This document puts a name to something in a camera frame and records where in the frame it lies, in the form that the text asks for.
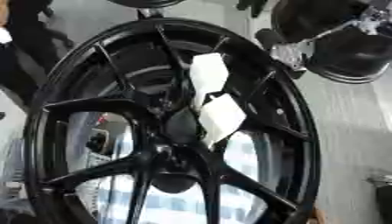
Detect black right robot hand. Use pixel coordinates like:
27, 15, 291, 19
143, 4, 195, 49
254, 0, 392, 86

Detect black spoked wheel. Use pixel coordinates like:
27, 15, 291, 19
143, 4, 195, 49
21, 17, 324, 224

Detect grey metal stand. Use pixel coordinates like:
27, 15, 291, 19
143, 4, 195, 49
366, 174, 392, 224

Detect black round object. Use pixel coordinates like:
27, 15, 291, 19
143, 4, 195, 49
105, 0, 189, 9

